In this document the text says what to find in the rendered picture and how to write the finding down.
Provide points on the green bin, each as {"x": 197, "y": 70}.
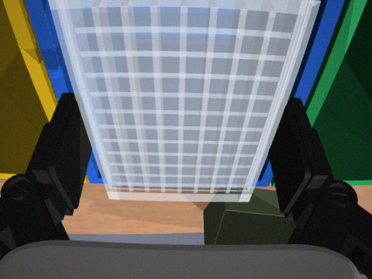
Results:
{"x": 339, "y": 105}

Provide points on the blue open bin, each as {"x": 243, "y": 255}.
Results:
{"x": 46, "y": 35}

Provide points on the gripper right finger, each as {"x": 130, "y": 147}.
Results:
{"x": 305, "y": 191}

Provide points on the yellow open-top bin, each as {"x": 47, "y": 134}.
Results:
{"x": 24, "y": 109}

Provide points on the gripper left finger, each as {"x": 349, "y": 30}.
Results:
{"x": 51, "y": 187}

